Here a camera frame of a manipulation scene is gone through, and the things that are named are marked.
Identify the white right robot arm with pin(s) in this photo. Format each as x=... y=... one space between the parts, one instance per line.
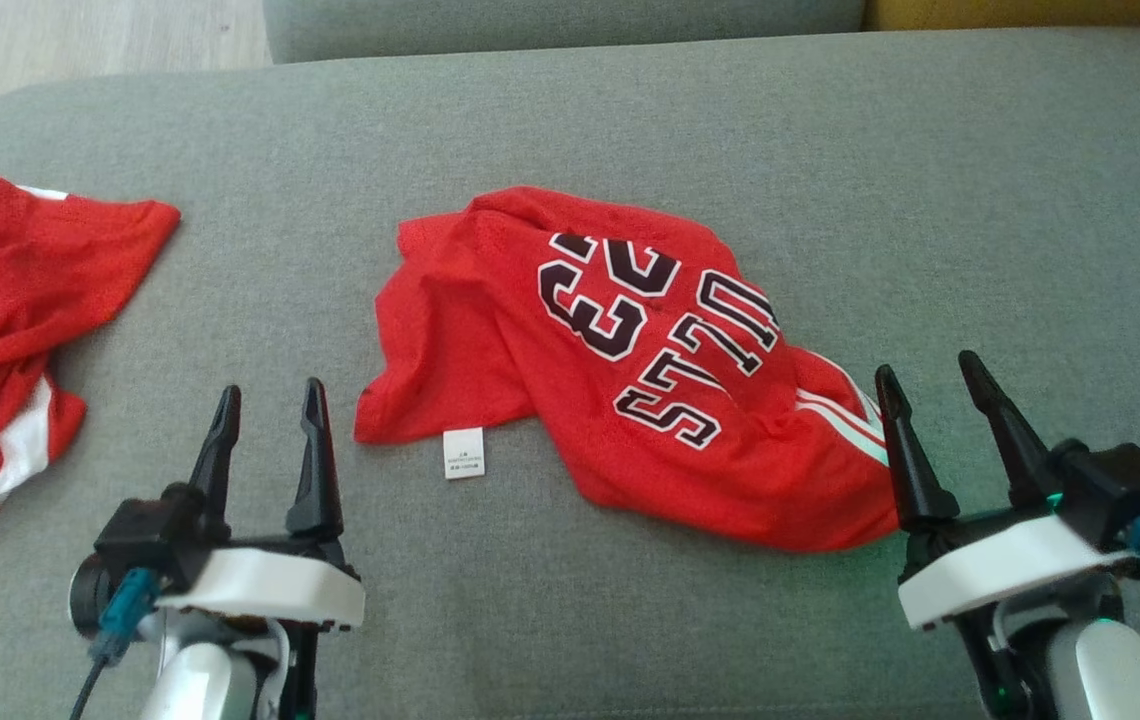
x=1115 y=680

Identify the yellow sofa backrest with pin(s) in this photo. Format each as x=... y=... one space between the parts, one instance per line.
x=1030 y=12

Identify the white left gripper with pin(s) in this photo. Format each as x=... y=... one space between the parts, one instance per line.
x=270 y=590

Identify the large grey sofa chaise cushion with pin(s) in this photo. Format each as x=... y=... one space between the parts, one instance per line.
x=570 y=620

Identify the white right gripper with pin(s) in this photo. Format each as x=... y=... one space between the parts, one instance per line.
x=1000 y=570

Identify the grey sofa seat cushion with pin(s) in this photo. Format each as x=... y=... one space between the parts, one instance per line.
x=550 y=25

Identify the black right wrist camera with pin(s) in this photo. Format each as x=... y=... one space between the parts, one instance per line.
x=1125 y=495

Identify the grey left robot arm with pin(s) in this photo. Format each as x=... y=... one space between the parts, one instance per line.
x=200 y=685

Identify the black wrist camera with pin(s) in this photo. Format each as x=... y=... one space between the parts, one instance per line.
x=1125 y=495
x=145 y=540

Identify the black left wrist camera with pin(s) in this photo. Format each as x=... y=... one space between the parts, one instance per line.
x=145 y=540

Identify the red basketball shorts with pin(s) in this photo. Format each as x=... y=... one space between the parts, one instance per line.
x=10 y=300

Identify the red basketball jersey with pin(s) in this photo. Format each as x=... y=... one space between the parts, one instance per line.
x=650 y=420

